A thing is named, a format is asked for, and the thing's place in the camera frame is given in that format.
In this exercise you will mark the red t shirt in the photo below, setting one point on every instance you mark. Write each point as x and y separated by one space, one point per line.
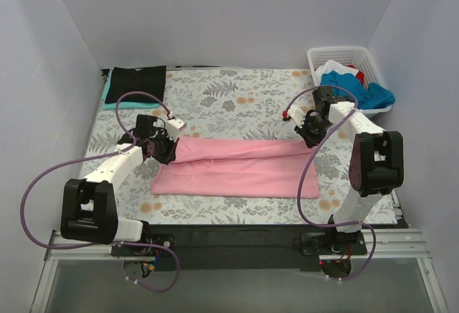
360 77

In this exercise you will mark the floral patterned table mat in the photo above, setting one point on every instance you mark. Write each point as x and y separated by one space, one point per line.
238 104

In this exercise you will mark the white t shirt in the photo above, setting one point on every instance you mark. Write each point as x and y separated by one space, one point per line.
333 66

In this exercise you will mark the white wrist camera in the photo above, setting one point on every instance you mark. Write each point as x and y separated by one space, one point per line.
174 127
295 114

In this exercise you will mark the pink t shirt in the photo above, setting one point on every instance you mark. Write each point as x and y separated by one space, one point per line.
239 168

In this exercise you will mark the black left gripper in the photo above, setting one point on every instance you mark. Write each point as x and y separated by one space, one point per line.
168 151

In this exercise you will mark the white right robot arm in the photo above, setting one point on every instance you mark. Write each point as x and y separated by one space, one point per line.
376 165

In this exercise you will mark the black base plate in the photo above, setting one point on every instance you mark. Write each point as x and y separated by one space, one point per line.
331 242
149 246

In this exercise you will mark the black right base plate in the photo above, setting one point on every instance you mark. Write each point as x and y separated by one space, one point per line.
331 242

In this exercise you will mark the white plastic basket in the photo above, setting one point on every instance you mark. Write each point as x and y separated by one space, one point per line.
352 56

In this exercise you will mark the blue t shirt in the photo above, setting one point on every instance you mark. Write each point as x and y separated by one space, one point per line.
373 97

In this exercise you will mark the folded black t shirt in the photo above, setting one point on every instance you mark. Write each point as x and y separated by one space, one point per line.
151 80

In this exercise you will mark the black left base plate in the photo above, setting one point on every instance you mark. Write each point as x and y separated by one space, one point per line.
149 246

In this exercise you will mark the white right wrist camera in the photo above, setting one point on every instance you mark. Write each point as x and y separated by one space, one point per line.
295 114

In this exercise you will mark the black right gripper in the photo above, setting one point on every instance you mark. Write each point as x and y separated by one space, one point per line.
309 135

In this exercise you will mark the folded teal t shirt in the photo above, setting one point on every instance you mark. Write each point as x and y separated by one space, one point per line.
124 104

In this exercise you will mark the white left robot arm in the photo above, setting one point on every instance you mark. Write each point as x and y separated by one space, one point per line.
89 211

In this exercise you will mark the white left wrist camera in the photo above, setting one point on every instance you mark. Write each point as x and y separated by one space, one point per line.
174 127

